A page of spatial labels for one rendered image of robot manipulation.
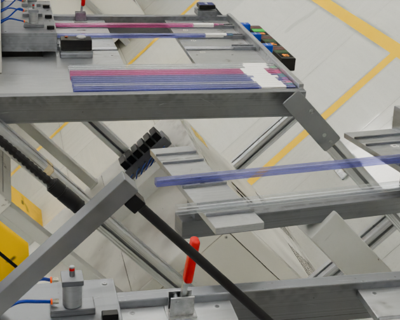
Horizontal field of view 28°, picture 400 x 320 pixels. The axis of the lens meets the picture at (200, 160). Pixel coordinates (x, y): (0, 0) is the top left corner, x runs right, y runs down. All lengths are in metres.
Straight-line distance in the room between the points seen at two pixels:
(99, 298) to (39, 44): 1.15
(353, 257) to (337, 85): 1.94
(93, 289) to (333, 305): 0.34
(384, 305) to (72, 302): 0.42
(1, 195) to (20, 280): 1.19
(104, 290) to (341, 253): 0.50
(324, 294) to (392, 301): 0.09
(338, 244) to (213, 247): 0.66
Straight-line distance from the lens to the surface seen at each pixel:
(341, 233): 1.32
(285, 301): 1.09
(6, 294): 0.63
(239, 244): 1.95
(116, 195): 0.59
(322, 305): 1.11
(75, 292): 0.90
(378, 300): 1.11
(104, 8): 5.34
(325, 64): 3.42
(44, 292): 0.96
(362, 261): 1.36
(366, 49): 3.30
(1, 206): 1.81
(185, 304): 1.01
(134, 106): 1.74
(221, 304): 1.05
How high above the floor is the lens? 1.58
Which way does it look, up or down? 27 degrees down
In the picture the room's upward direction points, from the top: 46 degrees counter-clockwise
